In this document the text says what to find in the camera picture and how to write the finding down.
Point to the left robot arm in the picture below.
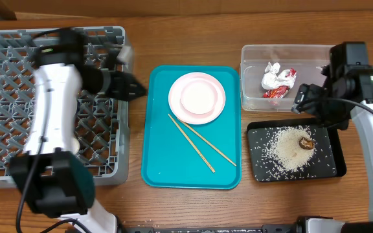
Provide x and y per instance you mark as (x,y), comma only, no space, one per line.
(52,181)

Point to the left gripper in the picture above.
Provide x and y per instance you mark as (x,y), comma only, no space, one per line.
(122,86)

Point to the wooden chopstick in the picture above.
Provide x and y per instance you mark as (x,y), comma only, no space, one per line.
(192,144)
(207,142)

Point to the brown food piece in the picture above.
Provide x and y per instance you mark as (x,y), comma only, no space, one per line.
(306,143)

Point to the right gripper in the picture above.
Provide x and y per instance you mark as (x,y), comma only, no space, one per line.
(326,110)

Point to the clear plastic bin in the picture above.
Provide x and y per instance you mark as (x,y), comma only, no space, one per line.
(306,60)

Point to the red snack wrapper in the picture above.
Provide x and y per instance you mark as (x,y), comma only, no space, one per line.
(282,90)

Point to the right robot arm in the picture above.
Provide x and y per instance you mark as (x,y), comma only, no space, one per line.
(346,96)

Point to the grey dishwasher rack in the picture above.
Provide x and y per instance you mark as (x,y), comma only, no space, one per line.
(101,124)

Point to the small pink bowl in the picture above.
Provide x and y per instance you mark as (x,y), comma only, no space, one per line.
(199,96)

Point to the white paper cup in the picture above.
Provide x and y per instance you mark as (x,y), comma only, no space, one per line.
(75,145)

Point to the large pink plate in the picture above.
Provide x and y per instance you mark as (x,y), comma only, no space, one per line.
(174,99)

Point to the pile of white rice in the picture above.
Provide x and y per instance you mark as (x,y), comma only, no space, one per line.
(290,149)

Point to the black tray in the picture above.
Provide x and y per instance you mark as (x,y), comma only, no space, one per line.
(257,168)

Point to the white napkin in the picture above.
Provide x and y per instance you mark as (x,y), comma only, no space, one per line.
(273,80)

